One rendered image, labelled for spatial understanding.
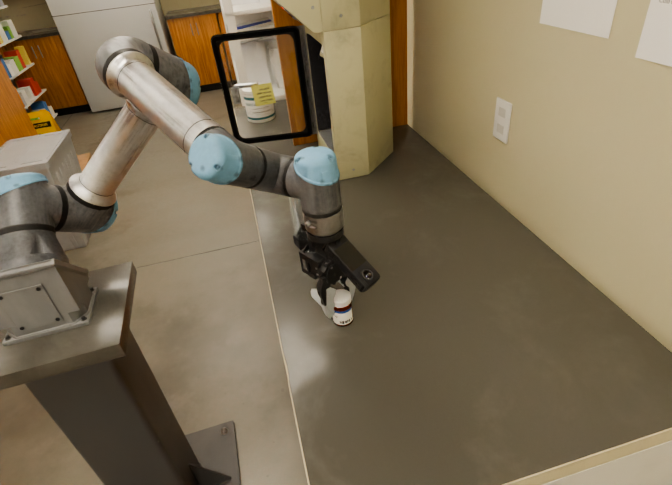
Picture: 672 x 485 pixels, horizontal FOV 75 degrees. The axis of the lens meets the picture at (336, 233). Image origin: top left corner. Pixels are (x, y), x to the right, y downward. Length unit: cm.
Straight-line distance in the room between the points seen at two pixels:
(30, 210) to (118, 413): 57
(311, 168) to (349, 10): 71
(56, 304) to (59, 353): 11
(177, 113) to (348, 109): 73
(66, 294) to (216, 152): 58
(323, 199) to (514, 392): 48
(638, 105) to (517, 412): 59
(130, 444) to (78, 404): 22
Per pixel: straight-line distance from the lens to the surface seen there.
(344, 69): 139
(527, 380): 91
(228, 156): 70
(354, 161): 150
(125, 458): 154
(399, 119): 192
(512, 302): 104
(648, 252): 105
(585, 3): 110
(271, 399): 206
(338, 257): 83
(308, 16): 134
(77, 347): 115
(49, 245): 117
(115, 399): 133
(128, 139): 115
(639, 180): 102
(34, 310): 119
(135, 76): 92
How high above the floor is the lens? 164
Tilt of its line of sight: 34 degrees down
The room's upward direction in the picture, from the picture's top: 7 degrees counter-clockwise
